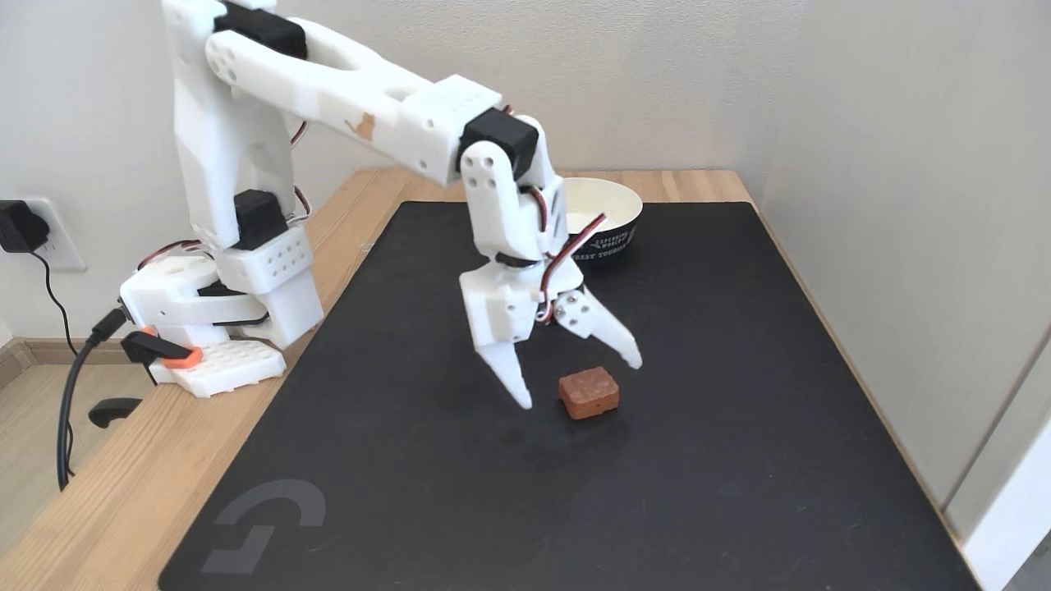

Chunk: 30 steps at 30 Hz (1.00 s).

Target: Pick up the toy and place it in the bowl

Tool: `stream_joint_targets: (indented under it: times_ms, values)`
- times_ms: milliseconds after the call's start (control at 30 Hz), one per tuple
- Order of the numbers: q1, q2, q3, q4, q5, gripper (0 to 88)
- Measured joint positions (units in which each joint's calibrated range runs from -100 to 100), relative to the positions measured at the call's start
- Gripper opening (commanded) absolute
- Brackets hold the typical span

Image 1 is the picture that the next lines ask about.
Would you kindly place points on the red brown block toy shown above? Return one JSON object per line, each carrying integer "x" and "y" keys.
{"x": 589, "y": 393}

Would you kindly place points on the navy white paper bowl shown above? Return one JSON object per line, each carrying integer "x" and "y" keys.
{"x": 612, "y": 215}

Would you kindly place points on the black desk mat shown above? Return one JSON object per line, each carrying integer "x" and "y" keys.
{"x": 509, "y": 476}

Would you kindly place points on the black orange table clamp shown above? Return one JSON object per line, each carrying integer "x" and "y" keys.
{"x": 160, "y": 351}

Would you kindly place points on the white door edge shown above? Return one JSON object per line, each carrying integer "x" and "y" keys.
{"x": 1014, "y": 525}

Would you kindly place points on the black power adapter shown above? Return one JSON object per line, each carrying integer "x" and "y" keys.
{"x": 18, "y": 226}

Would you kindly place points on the white wall outlet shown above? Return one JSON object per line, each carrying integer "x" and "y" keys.
{"x": 66, "y": 242}

